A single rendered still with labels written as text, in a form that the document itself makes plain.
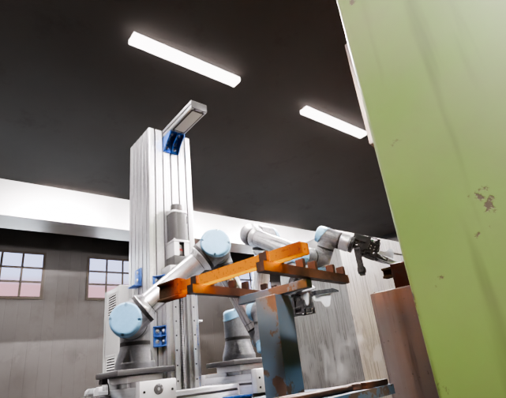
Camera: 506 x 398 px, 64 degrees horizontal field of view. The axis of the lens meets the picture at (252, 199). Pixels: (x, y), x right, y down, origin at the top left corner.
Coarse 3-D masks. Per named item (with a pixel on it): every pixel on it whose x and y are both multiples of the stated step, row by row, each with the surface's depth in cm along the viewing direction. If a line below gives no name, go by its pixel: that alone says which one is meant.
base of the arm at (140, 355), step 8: (120, 344) 155; (128, 344) 152; (136, 344) 153; (144, 344) 154; (120, 352) 153; (128, 352) 151; (136, 352) 151; (144, 352) 153; (120, 360) 150; (128, 360) 150; (136, 360) 149; (144, 360) 151; (152, 360) 154; (120, 368) 148; (128, 368) 148; (136, 368) 148
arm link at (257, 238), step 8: (248, 224) 198; (256, 224) 200; (240, 232) 198; (248, 232) 191; (256, 232) 189; (264, 232) 188; (248, 240) 190; (256, 240) 187; (264, 240) 183; (272, 240) 180; (280, 240) 178; (264, 248) 184; (272, 248) 178; (312, 248) 172; (304, 256) 164; (312, 256) 167
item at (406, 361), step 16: (400, 288) 99; (384, 304) 100; (400, 304) 98; (384, 320) 100; (400, 320) 97; (416, 320) 95; (384, 336) 99; (400, 336) 96; (416, 336) 94; (384, 352) 98; (400, 352) 95; (416, 352) 93; (400, 368) 95; (416, 368) 92; (400, 384) 94; (416, 384) 92; (432, 384) 89
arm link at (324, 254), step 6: (318, 246) 176; (318, 252) 171; (324, 252) 174; (330, 252) 174; (318, 258) 170; (324, 258) 173; (330, 258) 175; (318, 264) 172; (324, 264) 174; (324, 270) 175
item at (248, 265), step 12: (276, 252) 79; (288, 252) 77; (300, 252) 75; (240, 264) 84; (252, 264) 82; (204, 276) 91; (216, 276) 88; (228, 276) 87; (168, 288) 100; (180, 288) 95; (168, 300) 99
